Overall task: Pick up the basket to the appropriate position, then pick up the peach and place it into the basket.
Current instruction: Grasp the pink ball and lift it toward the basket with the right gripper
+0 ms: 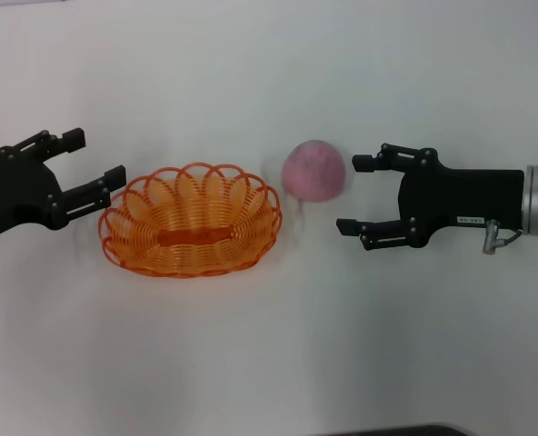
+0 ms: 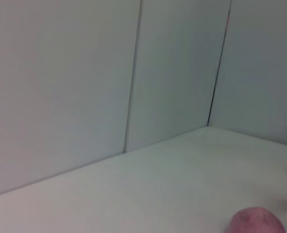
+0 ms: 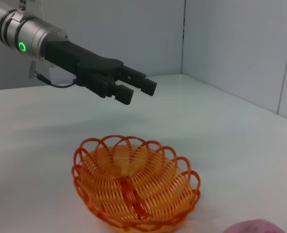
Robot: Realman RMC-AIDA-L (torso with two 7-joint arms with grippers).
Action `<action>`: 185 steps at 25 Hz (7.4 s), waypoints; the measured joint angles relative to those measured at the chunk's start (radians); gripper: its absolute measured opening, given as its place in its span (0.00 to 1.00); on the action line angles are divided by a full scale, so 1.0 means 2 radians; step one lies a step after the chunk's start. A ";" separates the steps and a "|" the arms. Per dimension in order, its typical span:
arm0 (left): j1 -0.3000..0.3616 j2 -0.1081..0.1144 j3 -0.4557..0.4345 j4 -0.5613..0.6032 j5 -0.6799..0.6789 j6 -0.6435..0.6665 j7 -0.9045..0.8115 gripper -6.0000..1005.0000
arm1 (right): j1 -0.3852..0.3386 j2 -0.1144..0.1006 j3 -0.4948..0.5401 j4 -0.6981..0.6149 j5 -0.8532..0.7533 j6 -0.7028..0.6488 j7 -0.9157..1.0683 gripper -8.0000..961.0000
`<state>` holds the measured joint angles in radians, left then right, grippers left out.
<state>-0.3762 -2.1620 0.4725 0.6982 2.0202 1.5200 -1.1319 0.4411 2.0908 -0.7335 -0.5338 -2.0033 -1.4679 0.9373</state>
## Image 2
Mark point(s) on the pink peach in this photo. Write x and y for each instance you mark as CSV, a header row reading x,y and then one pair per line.
x,y
257,221

